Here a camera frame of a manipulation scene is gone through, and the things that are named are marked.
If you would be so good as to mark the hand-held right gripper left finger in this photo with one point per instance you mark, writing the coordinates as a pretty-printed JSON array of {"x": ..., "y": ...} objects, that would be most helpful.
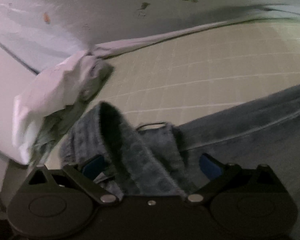
[{"x": 95, "y": 167}]

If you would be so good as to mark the carrot print bed sheet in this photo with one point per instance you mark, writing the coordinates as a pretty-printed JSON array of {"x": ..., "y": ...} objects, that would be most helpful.
[{"x": 115, "y": 5}]

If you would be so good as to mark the blue jeans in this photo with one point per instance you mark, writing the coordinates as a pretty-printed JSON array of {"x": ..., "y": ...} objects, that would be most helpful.
[{"x": 240, "y": 135}]

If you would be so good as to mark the white rounded board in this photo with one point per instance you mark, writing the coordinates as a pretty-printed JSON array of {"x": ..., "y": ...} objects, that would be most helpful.
[{"x": 5, "y": 92}]

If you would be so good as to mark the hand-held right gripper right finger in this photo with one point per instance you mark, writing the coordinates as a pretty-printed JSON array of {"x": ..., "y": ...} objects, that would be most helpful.
[{"x": 210, "y": 168}]

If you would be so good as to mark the green grid mat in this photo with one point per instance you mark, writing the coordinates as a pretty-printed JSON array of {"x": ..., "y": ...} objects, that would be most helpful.
[{"x": 190, "y": 67}]

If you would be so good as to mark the white shirt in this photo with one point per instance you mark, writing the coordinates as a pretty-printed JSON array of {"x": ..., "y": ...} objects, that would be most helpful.
[{"x": 45, "y": 90}]

